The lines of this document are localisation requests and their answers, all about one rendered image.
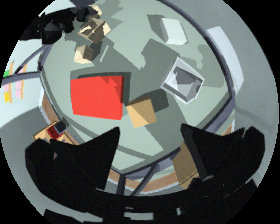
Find black metal overhead frame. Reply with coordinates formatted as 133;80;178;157
1;44;159;196

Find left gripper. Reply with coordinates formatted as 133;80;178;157
58;6;99;24

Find red flat board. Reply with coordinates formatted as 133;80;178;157
71;76;124;120

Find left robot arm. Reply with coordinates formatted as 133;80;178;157
19;10;75;45

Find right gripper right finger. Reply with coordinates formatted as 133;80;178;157
180;123;245;182

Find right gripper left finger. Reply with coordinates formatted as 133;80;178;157
49;127;120;190

